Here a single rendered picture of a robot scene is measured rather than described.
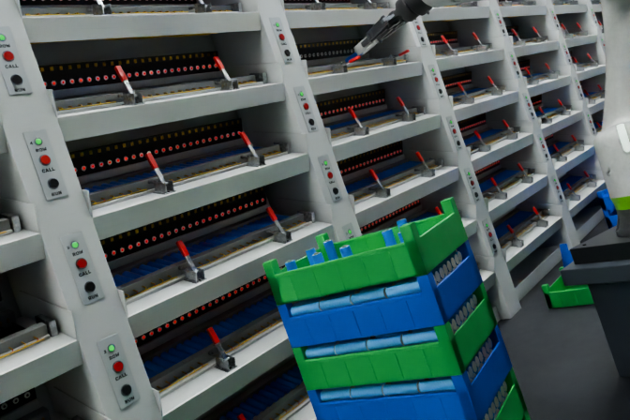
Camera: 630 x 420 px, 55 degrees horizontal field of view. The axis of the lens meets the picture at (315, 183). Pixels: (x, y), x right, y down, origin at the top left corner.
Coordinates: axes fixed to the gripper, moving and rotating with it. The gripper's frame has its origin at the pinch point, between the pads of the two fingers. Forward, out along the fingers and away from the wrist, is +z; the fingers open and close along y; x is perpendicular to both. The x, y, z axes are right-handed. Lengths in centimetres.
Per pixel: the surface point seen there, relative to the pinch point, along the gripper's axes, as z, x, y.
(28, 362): 7, 46, 123
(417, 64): -0.1, 9.4, -22.2
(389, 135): 4.3, 28.8, 7.0
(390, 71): 0.3, 10.2, -5.1
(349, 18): -3.4, -7.6, 6.4
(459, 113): 4.7, 29.0, -39.7
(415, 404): -27, 80, 85
